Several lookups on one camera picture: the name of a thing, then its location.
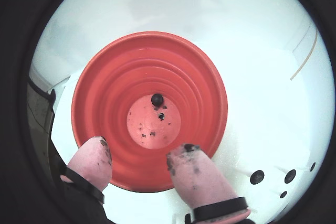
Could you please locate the pink-covered gripper finger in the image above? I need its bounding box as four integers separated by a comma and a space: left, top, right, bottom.
59, 136, 114, 205
165, 144, 252, 223

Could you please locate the red collapsible cup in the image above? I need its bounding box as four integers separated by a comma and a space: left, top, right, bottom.
70, 31, 228, 194

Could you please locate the white foam base sheet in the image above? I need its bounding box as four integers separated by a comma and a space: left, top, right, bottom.
51, 48, 330, 221

